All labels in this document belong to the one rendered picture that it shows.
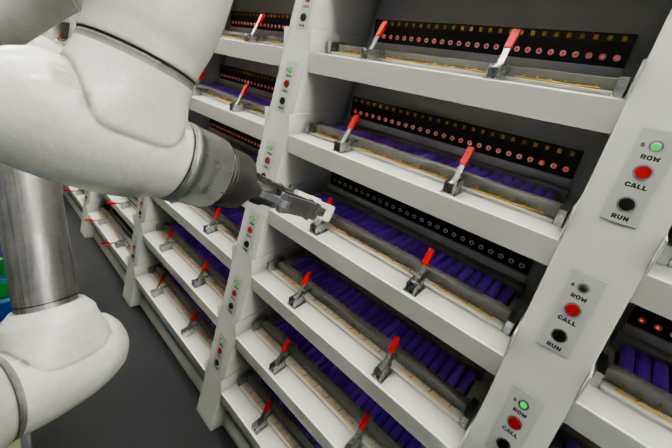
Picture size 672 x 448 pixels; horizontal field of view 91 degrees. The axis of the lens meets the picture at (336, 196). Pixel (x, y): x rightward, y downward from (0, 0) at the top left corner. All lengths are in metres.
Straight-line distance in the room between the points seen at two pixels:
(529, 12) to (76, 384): 1.14
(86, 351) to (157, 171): 0.57
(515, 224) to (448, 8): 0.55
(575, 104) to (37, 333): 0.96
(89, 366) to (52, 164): 0.59
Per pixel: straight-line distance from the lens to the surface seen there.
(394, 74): 0.70
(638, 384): 0.69
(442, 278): 0.70
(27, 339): 0.84
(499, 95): 0.61
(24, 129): 0.32
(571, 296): 0.58
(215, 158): 0.38
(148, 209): 1.55
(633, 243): 0.57
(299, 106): 0.86
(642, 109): 0.58
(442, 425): 0.76
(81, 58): 0.34
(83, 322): 0.85
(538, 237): 0.58
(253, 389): 1.21
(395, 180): 0.65
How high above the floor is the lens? 1.03
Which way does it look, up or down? 13 degrees down
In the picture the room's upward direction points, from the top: 17 degrees clockwise
